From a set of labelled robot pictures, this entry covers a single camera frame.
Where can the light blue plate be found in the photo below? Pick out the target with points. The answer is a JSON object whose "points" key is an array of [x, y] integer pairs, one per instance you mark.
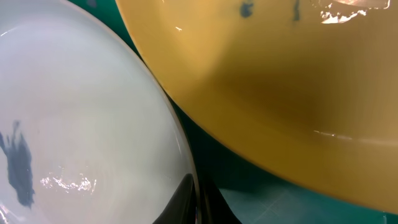
{"points": [[87, 133]]}

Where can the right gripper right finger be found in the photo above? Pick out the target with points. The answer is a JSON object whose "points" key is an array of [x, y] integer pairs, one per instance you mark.
{"points": [[214, 209]]}

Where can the yellow-green plate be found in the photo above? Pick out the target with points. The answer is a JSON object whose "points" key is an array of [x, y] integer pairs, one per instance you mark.
{"points": [[280, 93]]}

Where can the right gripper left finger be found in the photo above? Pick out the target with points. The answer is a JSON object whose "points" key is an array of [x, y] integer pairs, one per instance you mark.
{"points": [[182, 207]]}

